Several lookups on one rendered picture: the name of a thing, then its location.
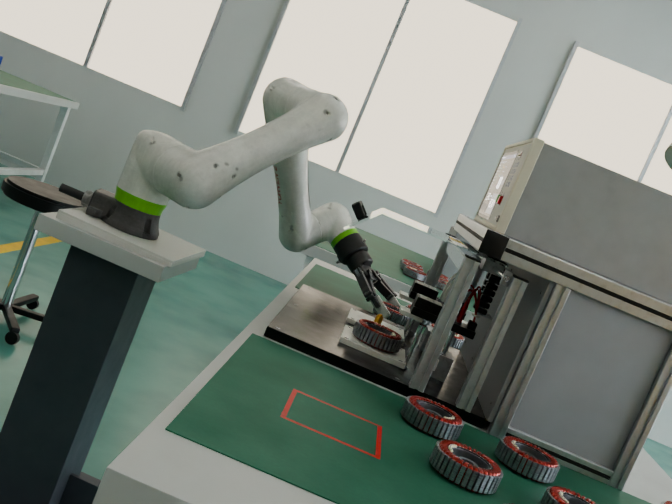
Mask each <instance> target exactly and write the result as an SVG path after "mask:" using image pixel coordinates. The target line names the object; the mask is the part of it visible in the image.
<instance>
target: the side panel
mask: <svg viewBox="0 0 672 504"><path fill-rule="evenodd" d="M671 387H672V332H670V331H668V330H666V329H663V328H661V327H659V326H656V325H654V324H651V323H649V322H647V321H644V320H642V319H639V318H637V317H635V316H632V315H630V314H628V313H625V312H623V311H620V310H618V309H616V308H613V307H611V306H608V305H606V304H604V303H601V302H599V301H597V300H594V299H592V298H589V297H587V296H585V295H582V294H580V293H577V292H575V291H573V290H570V289H568V288H566V287H563V286H561V285H558V284H556V283H555V284H554V287H553V289H552V291H551V293H550V295H549V298H548V300H547V302H546V304H545V306H544V309H543V311H542V313H541V315H540V317H539V320H538V322H537V324H536V326H535V329H534V331H533V333H532V335H531V337H530V340H529V342H528V344H527V346H526V348H525V351H524V353H523V355H522V357H521V359H520V362H519V364H518V366H517V368H516V370H515V373H514V375H513V377H512V379H511V382H510V384H509V386H508V388H507V390H506V393H505V395H504V397H503V399H502V401H501V404H500V406H499V408H498V410H497V412H496V415H495V417H494V419H493V421H492V423H491V422H490V424H489V426H488V428H487V432H488V434H490V435H492V436H495V437H497V438H500V439H501V437H503V436H512V437H516V438H520V439H523V440H524V441H528V443H532V444H533V445H536V446H537V448H538V447H540V448H541V450H545V452H548V453H549V454H550V455H552V456H553V457H554V458H555V459H556V461H558V463H559V464H560V465H563V466H565V467H567V468H570V469H572V470H574V471H577V472H579V473H581V474H584V475H586V476H589V477H591V478H593V479H596V480H598V481H600V482H603V483H605V484H607V485H610V486H612V487H614V488H617V489H619V490H621V491H622V490H623V488H624V486H625V483H626V481H627V479H628V477H629V475H630V473H631V471H632V469H633V467H634V465H635V463H636V460H637V458H638V456H639V454H640V452H641V450H642V448H643V446H644V444H645V442H646V440H647V437H648V435H649V433H650V431H651V429H652V427H653V425H654V423H655V421H656V419H657V417H658V414H659V412H660V410H661V408H662V406H663V404H664V402H665V400H666V398H667V396H668V394H669V391H670V389H671ZM533 445H532V447H533Z"/></svg>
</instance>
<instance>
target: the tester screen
mask: <svg viewBox="0 0 672 504"><path fill-rule="evenodd" d="M516 155H517V154H512V155H507V156H503V157H502V159H501V161H500V164H499V166H498V168H497V171H496V173H495V175H494V177H493V180H492V182H491V184H490V187H489V189H488V191H487V193H486V196H485V198H484V200H483V203H484V204H487V207H488V204H489V202H490V200H491V198H492V195H493V193H496V194H500V191H501V189H502V188H501V189H496V186H497V184H498V182H499V179H500V177H506V178H507V175H508V173H509V171H510V168H511V166H512V164H513V162H514V159H515V157H516ZM489 192H492V193H491V195H490V197H489V200H488V202H487V201H485V199H486V197H487V195H488V193H489Z"/></svg>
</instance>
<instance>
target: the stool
mask: <svg viewBox="0 0 672 504"><path fill-rule="evenodd" d="M1 190H2V191H3V193H4V194H5V195H6V196H7V197H9V198H10V199H12V200H14V201H16V202H18V203H20V204H22V205H24V206H26V207H29V208H31V209H34V210H35V212H34V215H33V218H32V220H31V223H30V226H29V228H28V231H27V234H26V237H25V239H24V242H23V245H22V247H21V250H20V253H19V255H18V258H17V261H16V264H15V266H14V269H13V272H12V274H11V277H10V280H9V282H8V285H7V288H6V291H5V293H4V296H3V299H1V298H0V310H2V312H3V315H4V317H5V320H6V323H7V326H8V328H9V331H10V332H8V333H7V334H6V335H5V341H6V342H7V343H8V344H10V345H13V344H16V343H17V342H18V341H19V340H20V335H19V332H20V327H19V325H18V322H17V319H16V317H15V314H14V313H16V314H19V315H22V316H25V317H28V318H31V319H34V320H37V321H40V322H42V321H43V318H44V316H45V315H44V314H41V313H38V312H34V311H31V310H28V309H25V308H22V307H20V306H23V305H26V306H27V307H28V308H29V309H35V308H37V307H38V306H39V301H38V299H39V296H38V295H36V294H29V295H26V296H23V297H19V298H16V299H15V297H16V294H17V291H18V289H19V286H20V283H21V281H22V278H23V275H24V273H25V270H26V267H27V265H28V262H29V259H30V257H31V254H32V251H33V248H34V246H35V243H36V240H37V238H38V235H39V232H40V231H38V230H36V229H34V226H35V223H36V220H37V218H38V215H39V213H50V212H58V210H59V209H67V208H79V207H84V206H83V205H81V200H78V199H76V198H73V197H71V196H69V195H66V194H64V193H61V192H59V188H58V187H55V186H52V185H50V184H47V183H44V182H41V181H37V180H34V179H30V178H26V177H21V176H9V177H6V178H4V180H3V183H2V185H1Z"/></svg>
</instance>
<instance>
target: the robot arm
mask: <svg viewBox="0 0 672 504"><path fill-rule="evenodd" d="M262 101H263V110H264V118H265V125H263V126H261V127H259V128H257V129H254V130H252V131H250V132H248V133H245V134H243V135H241V136H238V137H236V138H233V139H231V140H228V141H226V142H223V143H220V144H217V145H215V146H212V147H209V148H205V149H202V150H199V151H196V150H194V149H192V148H190V147H189V146H187V145H185V144H183V143H182V142H180V141H178V140H176V139H175V138H173V137H171V136H169V135H167V134H164V133H161V132H157V131H152V130H143V131H141V132H139V133H138V135H137V137H136V139H135V141H134V144H133V146H132V148H131V151H130V153H129V156H128V158H127V161H126V163H125V166H124V169H123V171H122V174H121V176H120V179H119V181H118V184H117V187H116V193H115V194H114V193H111V192H109V191H107V190H104V189H102V188H100V189H97V190H95V191H94V192H92V191H91V190H87V191H86V192H82V191H80V190H78V189H75V188H73V187H70V186H68V185H66V184H63V183H62V184H61V185H60V188H59V192H61V193H64V194H66V195H69V196H71V197H73V198H76V199H78V200H81V205H83V206H84V207H86V208H87V209H86V214H88V215H90V216H92V217H96V218H100V219H101V220H102V221H103V222H105V223H106V224H108V225H110V226H111V227H113V228H115V229H118V230H120V231H122V232H125V233H127V234H130V235H133V236H136V237H139V238H143V239H147V240H157V239H158V236H159V220H160V216H161V214H162V212H163V210H164V209H165V208H166V206H167V204H168V202H169V200H170V199H171V200H172V201H174V202H176V203H177V204H179V205H180V206H182V207H184V208H188V209H201V208H205V207H207V206H209V205H210V204H212V203H213V202H214V201H216V200H217V199H219V198H220V197H221V196H223V195H224V194H225V193H227V192H228V191H230V190H231V189H233V188H234V187H236V186H237V185H239V184H240V183H242V182H244V181H245V180H247V179H249V178H250V177H252V176H254V175H255V174H257V173H259V172H261V171H262V170H264V169H266V168H268V167H270V166H272V165H273V167H274V173H275V179H276V186H277V195H278V207H279V240H280V242H281V244H282V245H283V247H284V248H286V249H287V250H289V251H292V252H302V251H304V250H306V249H308V248H310V247H312V246H314V245H316V244H319V243H321V242H324V241H328V242H329V243H330V245H331V246H332V248H333V249H334V251H335V253H336V254H337V258H338V259H339V260H338V261H336V263H337V264H339V263H342V264H344V265H347V266H348V268H349V270H350V271H351V273H352V274H354V276H355V277H356V279H357V281H358V284H359V286H360V288H361V290H362V293H363V295H364V297H365V298H366V301H367V302H369V301H371V303H372V305H373V306H374V308H375V310H376V311H377V313H378V314H382V315H383V318H385V319H386V318H387V317H388V316H390V315H391V314H390V312H389V311H388V309H387V307H386V306H385V304H384V303H383V301H382V299H381V298H380V296H379V295H376V292H375V288H376V289H377V290H378V291H379V292H380V293H381V294H382V295H383V296H384V297H385V298H386V300H387V303H389V304H392V305H394V306H397V307H399V308H400V306H401V305H400V303H399V302H398V300H397V299H396V296H397V294H396V293H395V292H394V291H393V290H392V289H391V287H390V286H389V285H388V284H387V282H386V281H385V280H384V279H383V277H382V276H381V275H380V273H379V271H378V270H376V271H375V270H374V269H372V268H371V264H372V263H373V259H372V258H371V256H370V255H369V253H368V246H367V245H366V243H365V242H366V239H364V240H363V239H362V237H361V236H360V234H359V232H358V231H357V229H356V228H355V226H352V227H350V228H347V229H345V230H344V226H345V225H346V224H347V223H349V222H350V221H351V217H350V214H349V212H348V210H347V209H346V208H345V207H344V206H343V205H341V204H339V203H335V202H330V203H326V204H324V205H322V206H320V207H318V208H316V209H314V210H312V211H310V208H311V207H310V199H309V185H308V150H309V149H310V148H312V147H315V146H318V145H321V144H324V143H327V142H330V141H333V140H335V139H337V138H339V137H340V136H341V135H342V134H343V133H344V131H345V129H346V127H347V125H348V111H347V108H346V106H345V104H344V103H343V102H342V100H341V99H339V98H338V97H337V96H335V95H332V94H329V93H324V92H320V91H317V90H314V89H311V88H309V87H307V86H305V85H303V84H302V83H300V82H298V81H296V80H294V79H292V78H287V77H282V78H278V79H275V80H273V81H272V82H271V83H269V84H268V86H267V87H266V89H265V90H264V93H263V99H262ZM374 287H375V288H374ZM367 297H368V298H367Z"/></svg>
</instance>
